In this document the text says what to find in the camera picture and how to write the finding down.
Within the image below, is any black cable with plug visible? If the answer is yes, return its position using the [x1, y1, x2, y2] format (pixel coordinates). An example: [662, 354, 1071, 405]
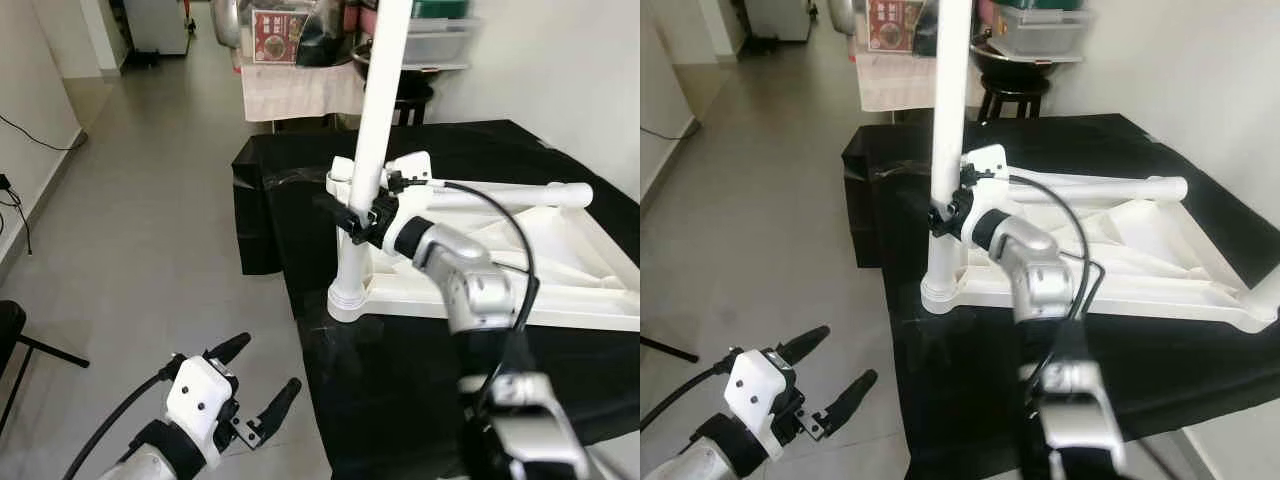
[0, 175, 33, 256]

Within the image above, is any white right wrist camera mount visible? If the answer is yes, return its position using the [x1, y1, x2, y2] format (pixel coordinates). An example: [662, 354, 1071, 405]
[965, 145, 1009, 211]
[385, 152, 433, 216]

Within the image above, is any white plastic table leg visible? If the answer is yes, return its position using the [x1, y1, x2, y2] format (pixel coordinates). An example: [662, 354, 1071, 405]
[330, 0, 416, 301]
[400, 180, 596, 213]
[925, 0, 976, 301]
[1010, 175, 1191, 208]
[1245, 270, 1280, 326]

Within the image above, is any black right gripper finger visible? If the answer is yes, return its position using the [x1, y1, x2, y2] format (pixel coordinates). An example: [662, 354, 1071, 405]
[315, 193, 363, 244]
[928, 195, 961, 238]

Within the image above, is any white plastic table top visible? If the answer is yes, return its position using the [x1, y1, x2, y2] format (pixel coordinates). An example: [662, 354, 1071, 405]
[325, 155, 641, 333]
[920, 145, 1280, 333]

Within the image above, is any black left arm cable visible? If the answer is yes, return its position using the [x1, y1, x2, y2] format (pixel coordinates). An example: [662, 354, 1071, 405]
[640, 365, 746, 433]
[62, 365, 186, 480]

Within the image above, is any red printed carton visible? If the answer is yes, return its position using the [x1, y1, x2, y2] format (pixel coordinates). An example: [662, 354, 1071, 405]
[865, 0, 926, 53]
[250, 8, 311, 66]

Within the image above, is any black tripod leg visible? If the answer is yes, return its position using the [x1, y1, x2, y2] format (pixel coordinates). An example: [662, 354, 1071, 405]
[15, 335, 91, 369]
[640, 337, 699, 363]

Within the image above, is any pale patterned cloth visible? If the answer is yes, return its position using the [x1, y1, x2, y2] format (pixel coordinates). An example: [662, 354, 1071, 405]
[857, 55, 986, 113]
[240, 65, 366, 123]

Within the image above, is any black plastic bag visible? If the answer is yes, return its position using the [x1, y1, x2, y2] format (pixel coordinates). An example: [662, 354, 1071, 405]
[910, 0, 946, 56]
[295, 0, 363, 69]

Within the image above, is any grey cabinet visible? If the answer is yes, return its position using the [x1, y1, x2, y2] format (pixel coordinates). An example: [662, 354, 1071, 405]
[125, 0, 191, 56]
[745, 0, 813, 43]

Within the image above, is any black tablecloth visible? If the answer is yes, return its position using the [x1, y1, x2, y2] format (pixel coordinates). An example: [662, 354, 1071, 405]
[842, 113, 1280, 480]
[232, 120, 641, 480]

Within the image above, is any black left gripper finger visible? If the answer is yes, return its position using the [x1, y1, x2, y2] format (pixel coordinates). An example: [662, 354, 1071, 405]
[205, 332, 253, 366]
[258, 377, 303, 426]
[775, 325, 831, 363]
[825, 370, 879, 421]

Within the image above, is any clear plastic storage box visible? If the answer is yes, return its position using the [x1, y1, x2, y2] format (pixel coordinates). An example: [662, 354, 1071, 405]
[400, 15, 481, 71]
[990, 5, 1091, 59]

